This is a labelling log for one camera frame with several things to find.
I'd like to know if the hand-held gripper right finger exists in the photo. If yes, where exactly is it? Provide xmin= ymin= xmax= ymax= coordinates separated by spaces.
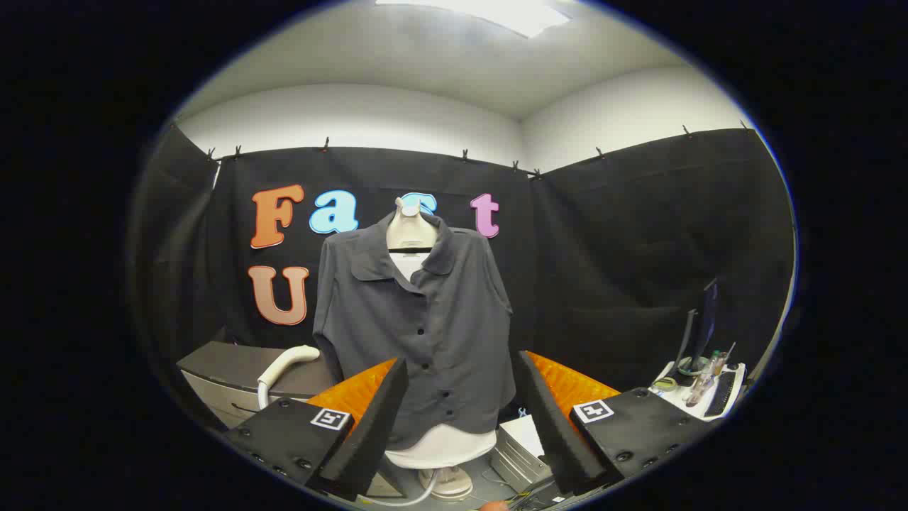
xmin=515 ymin=349 xmax=712 ymax=498

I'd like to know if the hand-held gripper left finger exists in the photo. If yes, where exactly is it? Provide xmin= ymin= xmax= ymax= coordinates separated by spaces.
xmin=226 ymin=357 xmax=410 ymax=502

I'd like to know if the grey button-up shirt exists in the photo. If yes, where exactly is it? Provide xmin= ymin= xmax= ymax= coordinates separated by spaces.
xmin=312 ymin=211 xmax=517 ymax=451

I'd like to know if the white storage box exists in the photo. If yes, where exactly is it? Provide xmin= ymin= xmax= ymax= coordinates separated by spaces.
xmin=489 ymin=415 xmax=554 ymax=490

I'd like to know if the mannequin stand base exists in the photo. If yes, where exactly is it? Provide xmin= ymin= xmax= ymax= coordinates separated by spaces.
xmin=419 ymin=465 xmax=475 ymax=501

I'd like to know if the grey drawer cabinet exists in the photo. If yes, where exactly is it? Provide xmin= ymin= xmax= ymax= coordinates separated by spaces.
xmin=176 ymin=341 xmax=341 ymax=430

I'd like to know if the black keyboard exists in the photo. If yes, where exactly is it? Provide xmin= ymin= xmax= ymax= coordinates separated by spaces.
xmin=704 ymin=369 xmax=738 ymax=418

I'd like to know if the black backdrop cloth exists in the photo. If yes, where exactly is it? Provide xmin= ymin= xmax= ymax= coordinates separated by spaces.
xmin=131 ymin=124 xmax=795 ymax=427

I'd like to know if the dark computer monitor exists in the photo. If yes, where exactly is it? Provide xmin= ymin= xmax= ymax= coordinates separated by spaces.
xmin=677 ymin=278 xmax=721 ymax=373

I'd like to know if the white mannequin torso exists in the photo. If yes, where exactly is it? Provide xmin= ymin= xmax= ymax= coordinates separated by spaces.
xmin=387 ymin=197 xmax=497 ymax=471

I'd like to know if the row of black cloth clips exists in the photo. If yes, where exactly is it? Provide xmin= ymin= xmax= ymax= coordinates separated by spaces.
xmin=206 ymin=122 xmax=749 ymax=178

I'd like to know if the ceiling light panel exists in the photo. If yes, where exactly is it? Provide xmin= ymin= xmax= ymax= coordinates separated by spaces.
xmin=375 ymin=0 xmax=572 ymax=38

